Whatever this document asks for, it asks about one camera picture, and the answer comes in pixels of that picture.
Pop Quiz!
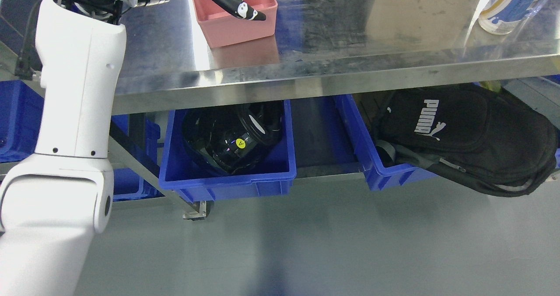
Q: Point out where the black Puma backpack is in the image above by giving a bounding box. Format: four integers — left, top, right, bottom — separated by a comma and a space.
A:
372, 86, 559, 197

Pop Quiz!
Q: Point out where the blue white bottle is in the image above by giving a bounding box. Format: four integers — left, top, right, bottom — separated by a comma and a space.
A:
477, 0, 548, 36

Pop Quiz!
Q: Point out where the blue bin far left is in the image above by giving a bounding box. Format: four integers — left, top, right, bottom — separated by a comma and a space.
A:
0, 80, 44, 163

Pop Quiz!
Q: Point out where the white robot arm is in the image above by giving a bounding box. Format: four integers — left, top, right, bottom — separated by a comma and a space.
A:
1, 0, 126, 296

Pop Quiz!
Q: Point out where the stainless steel table frame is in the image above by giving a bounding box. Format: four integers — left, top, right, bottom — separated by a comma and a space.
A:
0, 42, 560, 221

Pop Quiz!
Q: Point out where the blue bin lower left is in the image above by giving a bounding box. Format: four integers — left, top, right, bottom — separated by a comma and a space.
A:
112, 115, 163, 202

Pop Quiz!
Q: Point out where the blue bin with helmet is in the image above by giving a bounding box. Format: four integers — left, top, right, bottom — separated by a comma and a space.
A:
159, 100, 297, 203

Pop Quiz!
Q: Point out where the blue bin with backpack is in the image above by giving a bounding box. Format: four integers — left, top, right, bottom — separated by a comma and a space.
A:
334, 93, 560, 191

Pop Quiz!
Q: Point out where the pink plastic storage box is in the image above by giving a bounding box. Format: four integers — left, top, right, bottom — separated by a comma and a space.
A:
192, 0, 278, 48

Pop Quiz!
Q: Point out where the black helmet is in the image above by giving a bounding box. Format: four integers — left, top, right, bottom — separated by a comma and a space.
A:
181, 101, 284, 176

